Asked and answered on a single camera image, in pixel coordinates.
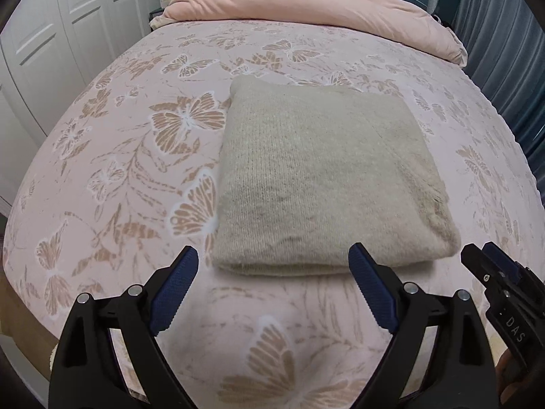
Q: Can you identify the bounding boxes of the beige knit sweater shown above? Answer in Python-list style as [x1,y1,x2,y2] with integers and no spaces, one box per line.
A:
[214,74,463,277]

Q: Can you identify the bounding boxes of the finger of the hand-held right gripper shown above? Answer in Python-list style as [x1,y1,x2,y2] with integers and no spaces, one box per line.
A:
[461,244,497,293]
[482,241,520,284]

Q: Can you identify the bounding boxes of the pink butterfly print blanket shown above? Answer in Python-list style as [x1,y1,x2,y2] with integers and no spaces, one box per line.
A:
[2,19,543,409]

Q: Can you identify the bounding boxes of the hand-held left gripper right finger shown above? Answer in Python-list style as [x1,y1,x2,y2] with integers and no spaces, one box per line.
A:
[348,242,499,409]

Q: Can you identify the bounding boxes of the pink duvet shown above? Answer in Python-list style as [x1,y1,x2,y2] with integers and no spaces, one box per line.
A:
[149,0,469,67]

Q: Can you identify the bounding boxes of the grey-blue curtain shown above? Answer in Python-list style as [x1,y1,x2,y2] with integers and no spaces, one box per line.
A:
[451,0,545,192]

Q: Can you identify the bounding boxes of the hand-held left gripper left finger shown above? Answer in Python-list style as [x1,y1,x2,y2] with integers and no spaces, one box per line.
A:
[49,245,200,409]

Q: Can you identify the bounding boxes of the wooden bed frame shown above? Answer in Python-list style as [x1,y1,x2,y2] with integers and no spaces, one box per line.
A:
[0,264,58,382]

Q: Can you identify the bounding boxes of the white wardrobe doors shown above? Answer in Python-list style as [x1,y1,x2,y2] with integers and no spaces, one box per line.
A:
[0,0,171,218]

